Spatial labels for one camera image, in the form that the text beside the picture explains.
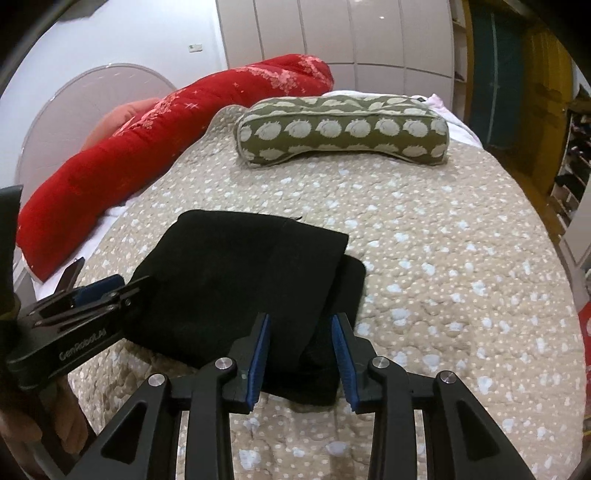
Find yellow wooden door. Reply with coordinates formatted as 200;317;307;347
522;23;578;185

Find person's left hand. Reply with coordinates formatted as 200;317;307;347
0;383;90;467

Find cluttered shoe rack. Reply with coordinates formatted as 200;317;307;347
549;92;591;268

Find black pants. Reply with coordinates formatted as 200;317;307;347
121;209;367;408

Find beige dotted bedspread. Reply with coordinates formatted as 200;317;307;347
67;104;587;480

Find red floral quilt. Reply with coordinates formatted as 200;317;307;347
16;54;335;282

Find white glossy wardrobe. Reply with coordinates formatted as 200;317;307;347
215;0;455;95

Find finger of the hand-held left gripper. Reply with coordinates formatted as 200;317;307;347
58;257;86;296
34;275;154;329

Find pink pillow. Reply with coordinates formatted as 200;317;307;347
78;98;160;153

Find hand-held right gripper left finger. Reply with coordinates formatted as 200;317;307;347
85;312;271;480

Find white round headboard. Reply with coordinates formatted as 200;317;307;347
16;65;178;185

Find green patterned pillow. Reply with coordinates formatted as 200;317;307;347
235;93;450;168

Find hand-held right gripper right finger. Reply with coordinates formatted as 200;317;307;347
331;312;527;480

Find red cardboard box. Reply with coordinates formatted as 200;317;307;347
577;305;591;356

